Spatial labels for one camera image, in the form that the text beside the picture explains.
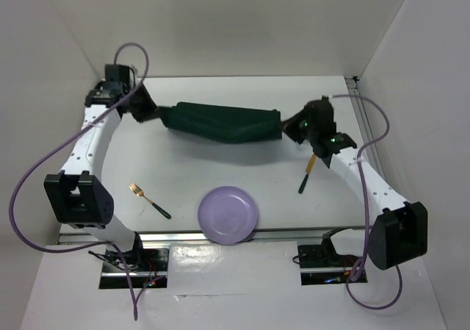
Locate gold knife green handle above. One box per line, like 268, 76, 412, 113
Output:
298, 154, 317, 194

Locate dark green cloth placemat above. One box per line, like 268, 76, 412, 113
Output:
161, 102, 282, 144

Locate gold fork green handle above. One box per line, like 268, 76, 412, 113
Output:
129, 183, 172, 220

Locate lilac plastic plate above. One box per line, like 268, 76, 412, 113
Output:
197, 186, 259, 245

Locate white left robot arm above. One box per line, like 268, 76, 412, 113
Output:
43, 64, 159, 270

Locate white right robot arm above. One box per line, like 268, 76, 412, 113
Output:
282, 96, 428, 270

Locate aluminium right side rail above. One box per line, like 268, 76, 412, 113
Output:
344, 76, 384, 177

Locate aluminium rail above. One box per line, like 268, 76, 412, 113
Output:
57, 226, 370, 245
344, 76, 384, 177

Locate aluminium front rail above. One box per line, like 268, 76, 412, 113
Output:
57, 226, 370, 245

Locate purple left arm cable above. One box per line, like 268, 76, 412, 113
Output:
7, 43, 151, 322

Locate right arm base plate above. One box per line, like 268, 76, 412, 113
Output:
292, 228, 358, 286

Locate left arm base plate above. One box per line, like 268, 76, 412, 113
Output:
88, 247, 170, 290

